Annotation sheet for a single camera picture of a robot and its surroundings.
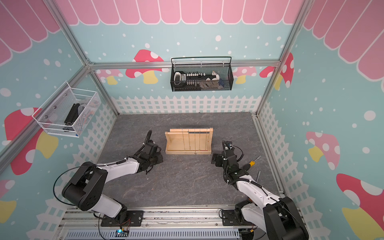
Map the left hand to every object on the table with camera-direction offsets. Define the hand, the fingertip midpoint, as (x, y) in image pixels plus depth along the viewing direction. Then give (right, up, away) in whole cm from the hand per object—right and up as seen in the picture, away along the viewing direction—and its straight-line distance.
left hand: (160, 158), depth 94 cm
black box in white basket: (-36, +24, -25) cm, 50 cm away
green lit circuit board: (-14, -32, -22) cm, 41 cm away
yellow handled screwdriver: (+58, -2, -2) cm, 58 cm away
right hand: (+37, +4, -6) cm, 37 cm away
